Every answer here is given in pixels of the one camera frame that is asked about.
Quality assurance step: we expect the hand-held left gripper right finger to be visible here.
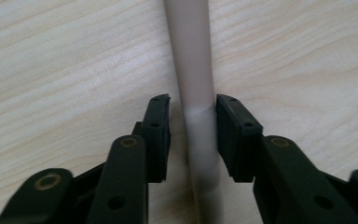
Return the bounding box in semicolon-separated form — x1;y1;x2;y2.
216;93;358;224

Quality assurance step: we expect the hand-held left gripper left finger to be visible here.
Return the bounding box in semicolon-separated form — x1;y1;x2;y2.
88;93;172;224

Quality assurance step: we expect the beige perforated skimmer spoon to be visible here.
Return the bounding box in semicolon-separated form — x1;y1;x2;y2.
162;0;227;224

